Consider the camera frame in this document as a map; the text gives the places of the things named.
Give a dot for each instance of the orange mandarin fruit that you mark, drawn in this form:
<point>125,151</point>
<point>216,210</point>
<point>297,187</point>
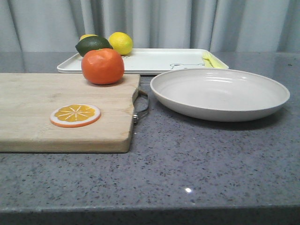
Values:
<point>103,66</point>

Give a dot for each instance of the white round plate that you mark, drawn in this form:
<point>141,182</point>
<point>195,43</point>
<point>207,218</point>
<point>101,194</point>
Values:
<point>222,95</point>

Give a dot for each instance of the white bear print tray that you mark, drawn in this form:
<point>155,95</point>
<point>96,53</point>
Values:
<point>149,61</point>

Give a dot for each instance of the orange slice toy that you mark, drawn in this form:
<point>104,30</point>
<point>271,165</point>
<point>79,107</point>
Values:
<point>75,115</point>

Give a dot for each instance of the yellow lemon right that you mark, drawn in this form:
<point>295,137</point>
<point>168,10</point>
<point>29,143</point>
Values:
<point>121,42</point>

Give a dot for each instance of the yellow lemon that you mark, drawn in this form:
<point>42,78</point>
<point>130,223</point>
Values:
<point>86,36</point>
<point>121,42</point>

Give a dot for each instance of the yellow plastic knife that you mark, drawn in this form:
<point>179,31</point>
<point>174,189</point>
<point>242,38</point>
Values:
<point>220,64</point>

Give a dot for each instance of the dark green lime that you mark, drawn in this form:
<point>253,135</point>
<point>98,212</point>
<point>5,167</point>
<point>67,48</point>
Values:
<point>92,43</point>

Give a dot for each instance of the yellow lemon left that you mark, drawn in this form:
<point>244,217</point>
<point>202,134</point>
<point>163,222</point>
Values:
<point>86,36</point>

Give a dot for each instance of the wooden cutting board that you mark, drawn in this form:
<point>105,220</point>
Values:
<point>27,101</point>

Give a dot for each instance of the grey curtain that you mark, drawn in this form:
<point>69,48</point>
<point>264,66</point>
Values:
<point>215,25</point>

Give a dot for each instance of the metal cutting board handle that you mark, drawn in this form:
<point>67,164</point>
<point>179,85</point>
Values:
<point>141,106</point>

